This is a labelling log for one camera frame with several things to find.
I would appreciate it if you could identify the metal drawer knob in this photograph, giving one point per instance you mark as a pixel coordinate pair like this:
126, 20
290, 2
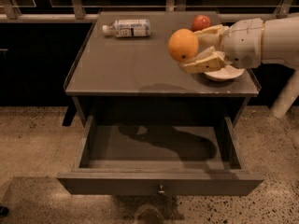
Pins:
161, 190

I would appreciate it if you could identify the white paper bowl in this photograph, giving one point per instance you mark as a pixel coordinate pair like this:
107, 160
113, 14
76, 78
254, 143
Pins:
226, 73

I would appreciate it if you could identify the open grey top drawer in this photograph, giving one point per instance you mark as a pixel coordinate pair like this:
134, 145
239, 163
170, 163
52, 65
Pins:
135, 160

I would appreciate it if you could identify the red apple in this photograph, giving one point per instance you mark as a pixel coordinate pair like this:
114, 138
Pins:
200, 22

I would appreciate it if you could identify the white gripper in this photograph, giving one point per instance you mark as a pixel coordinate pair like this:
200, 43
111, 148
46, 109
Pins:
244, 43

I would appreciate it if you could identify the orange fruit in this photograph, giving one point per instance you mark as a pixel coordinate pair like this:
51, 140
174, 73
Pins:
183, 44

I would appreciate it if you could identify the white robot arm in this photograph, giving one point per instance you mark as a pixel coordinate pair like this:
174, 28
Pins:
280, 42

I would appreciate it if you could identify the clear plastic water bottle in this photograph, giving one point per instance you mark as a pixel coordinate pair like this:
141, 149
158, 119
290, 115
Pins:
128, 28

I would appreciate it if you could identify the metal railing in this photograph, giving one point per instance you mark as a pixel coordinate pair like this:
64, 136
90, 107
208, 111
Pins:
93, 3

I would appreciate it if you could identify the grey cabinet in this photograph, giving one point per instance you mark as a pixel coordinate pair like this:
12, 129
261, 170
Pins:
109, 66

